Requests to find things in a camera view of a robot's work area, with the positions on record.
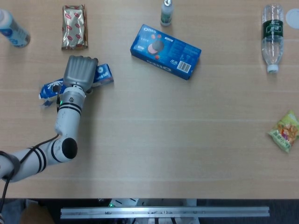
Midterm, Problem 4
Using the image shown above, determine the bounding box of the long Oreo cookie box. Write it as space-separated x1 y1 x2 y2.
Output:
38 63 114 108

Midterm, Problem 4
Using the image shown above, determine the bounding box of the green snack bag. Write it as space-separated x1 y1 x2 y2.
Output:
267 110 299 154

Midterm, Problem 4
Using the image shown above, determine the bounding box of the wide blue Oreo box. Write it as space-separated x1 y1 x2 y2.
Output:
130 24 202 81

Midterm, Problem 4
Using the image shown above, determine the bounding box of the small white bottle silver cap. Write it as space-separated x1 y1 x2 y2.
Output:
160 0 175 27

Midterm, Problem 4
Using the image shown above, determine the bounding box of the silver red snack wrapper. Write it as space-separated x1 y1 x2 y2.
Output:
61 4 89 50

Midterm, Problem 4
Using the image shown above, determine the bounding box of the round white plastic lid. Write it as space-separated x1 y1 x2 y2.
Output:
285 8 299 30

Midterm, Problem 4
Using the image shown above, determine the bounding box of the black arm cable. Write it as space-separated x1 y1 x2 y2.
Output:
0 133 60 212

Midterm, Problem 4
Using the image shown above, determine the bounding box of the brown cardboard box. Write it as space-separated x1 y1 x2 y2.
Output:
20 199 56 224

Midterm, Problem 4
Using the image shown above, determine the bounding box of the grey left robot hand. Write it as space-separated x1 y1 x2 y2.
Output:
63 55 99 92

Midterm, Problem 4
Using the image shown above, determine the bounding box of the aluminium rail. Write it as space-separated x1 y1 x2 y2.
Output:
60 206 271 219

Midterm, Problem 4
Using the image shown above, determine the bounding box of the clear water bottle green label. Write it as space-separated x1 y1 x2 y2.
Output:
261 3 285 74

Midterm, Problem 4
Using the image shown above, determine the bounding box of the large white blue drink bottle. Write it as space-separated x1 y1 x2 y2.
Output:
0 8 31 48

